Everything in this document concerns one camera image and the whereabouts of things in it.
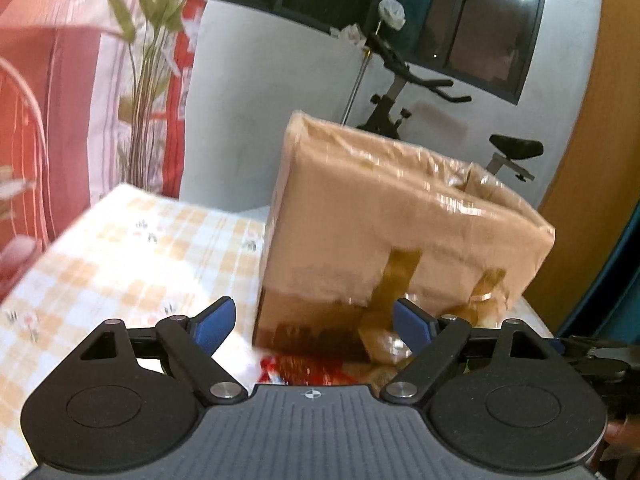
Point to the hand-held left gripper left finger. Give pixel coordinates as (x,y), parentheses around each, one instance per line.
(217,322)

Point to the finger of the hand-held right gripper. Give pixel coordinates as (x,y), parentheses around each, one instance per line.
(590,352)

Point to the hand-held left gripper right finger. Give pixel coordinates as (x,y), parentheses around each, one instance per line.
(411,321)

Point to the red snack packet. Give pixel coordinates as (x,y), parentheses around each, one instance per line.
(300,369)

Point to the brown cardboard box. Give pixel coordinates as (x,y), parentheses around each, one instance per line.
(380,210)

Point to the checkered tablecloth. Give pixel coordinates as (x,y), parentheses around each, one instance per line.
(120,260)

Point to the wooden door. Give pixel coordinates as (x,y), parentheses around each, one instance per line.
(595,185)

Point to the black exercise bike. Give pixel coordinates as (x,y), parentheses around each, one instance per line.
(430,105)

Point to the tall green plant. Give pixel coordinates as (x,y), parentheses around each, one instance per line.
(150,60)

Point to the red metal chair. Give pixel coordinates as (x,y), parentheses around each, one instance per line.
(22,125)

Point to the red printed curtain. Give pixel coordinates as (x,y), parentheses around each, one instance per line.
(65,85)

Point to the white artificial flower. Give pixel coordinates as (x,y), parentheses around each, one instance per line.
(391,14)

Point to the dark framed window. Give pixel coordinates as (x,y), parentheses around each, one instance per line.
(450,15)

